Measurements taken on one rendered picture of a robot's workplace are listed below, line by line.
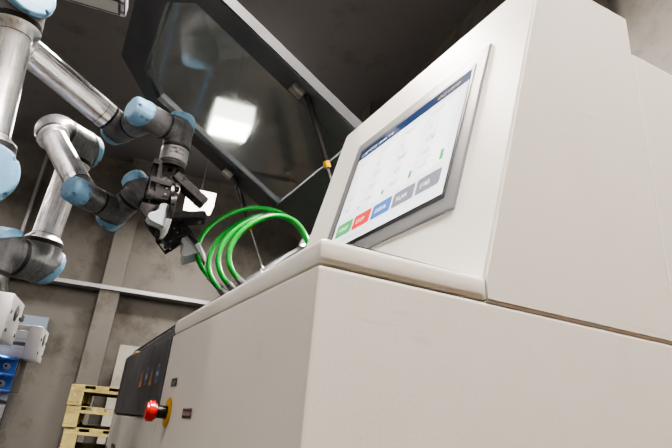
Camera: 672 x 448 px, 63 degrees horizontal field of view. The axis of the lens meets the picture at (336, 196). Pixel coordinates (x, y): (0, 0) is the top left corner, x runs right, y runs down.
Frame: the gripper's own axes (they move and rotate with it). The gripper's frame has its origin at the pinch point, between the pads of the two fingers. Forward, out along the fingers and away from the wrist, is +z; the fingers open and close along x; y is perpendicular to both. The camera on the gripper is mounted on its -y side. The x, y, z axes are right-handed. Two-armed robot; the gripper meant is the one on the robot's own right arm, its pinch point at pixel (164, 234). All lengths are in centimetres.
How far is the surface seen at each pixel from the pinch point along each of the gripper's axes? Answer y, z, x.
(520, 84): -33, -6, 93
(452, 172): -29, 5, 81
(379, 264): -10, 26, 93
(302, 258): -3, 26, 89
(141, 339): -109, -66, -800
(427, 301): -16, 29, 93
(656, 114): -65, -13, 93
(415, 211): -28, 9, 73
